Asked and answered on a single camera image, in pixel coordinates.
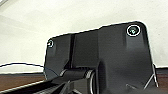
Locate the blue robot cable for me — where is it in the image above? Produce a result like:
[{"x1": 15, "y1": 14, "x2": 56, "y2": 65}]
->
[{"x1": 0, "y1": 62, "x2": 48, "y2": 73}]

